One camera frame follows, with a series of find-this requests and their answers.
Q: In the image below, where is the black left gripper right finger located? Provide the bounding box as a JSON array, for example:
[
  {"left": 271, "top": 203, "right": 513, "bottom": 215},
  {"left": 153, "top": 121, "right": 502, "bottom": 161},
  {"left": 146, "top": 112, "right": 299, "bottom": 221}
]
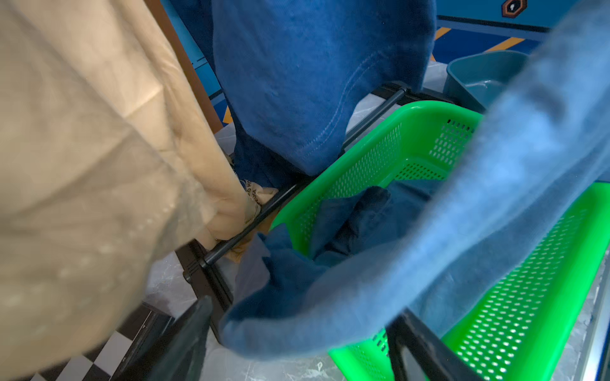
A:
[{"left": 386, "top": 310, "right": 481, "bottom": 381}]

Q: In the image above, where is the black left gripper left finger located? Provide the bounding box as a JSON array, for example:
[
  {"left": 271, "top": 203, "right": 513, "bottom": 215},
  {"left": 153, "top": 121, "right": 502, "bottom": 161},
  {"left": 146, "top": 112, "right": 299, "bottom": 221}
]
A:
[{"left": 118, "top": 296, "right": 213, "bottom": 380}]

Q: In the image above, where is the slate blue t-shirt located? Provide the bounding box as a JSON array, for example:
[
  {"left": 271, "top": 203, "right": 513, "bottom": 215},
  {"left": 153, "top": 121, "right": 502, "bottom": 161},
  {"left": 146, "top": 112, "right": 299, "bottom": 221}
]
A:
[{"left": 220, "top": 1, "right": 609, "bottom": 360}]

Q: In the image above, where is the navy printed t-shirt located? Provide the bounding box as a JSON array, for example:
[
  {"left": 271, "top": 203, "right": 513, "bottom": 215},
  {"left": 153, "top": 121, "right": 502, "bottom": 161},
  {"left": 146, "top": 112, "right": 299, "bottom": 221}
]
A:
[{"left": 173, "top": 1, "right": 436, "bottom": 189}]

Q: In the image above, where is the checkered chess board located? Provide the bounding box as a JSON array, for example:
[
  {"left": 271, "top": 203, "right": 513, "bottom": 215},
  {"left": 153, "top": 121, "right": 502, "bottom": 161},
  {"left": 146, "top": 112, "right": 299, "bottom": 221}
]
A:
[{"left": 26, "top": 303, "right": 173, "bottom": 381}]

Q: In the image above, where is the black clothes rack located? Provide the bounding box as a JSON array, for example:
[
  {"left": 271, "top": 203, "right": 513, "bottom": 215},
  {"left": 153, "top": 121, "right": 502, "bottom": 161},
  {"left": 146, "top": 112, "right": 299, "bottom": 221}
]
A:
[{"left": 176, "top": 83, "right": 461, "bottom": 340}]

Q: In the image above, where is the green plastic basket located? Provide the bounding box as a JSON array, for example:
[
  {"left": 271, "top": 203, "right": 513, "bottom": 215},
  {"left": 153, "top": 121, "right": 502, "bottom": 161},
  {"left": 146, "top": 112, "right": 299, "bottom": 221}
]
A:
[{"left": 274, "top": 101, "right": 609, "bottom": 380}]

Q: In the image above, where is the tan yellow t-shirt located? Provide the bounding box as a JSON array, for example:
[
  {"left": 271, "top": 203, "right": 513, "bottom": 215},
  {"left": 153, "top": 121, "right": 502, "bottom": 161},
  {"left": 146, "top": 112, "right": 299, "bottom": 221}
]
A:
[{"left": 1, "top": 1, "right": 260, "bottom": 380}]

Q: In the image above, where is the teal plastic bin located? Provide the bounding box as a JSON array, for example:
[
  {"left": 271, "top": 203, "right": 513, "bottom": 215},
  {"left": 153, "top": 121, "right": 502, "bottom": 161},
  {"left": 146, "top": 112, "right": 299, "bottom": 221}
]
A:
[{"left": 443, "top": 51, "right": 529, "bottom": 114}]

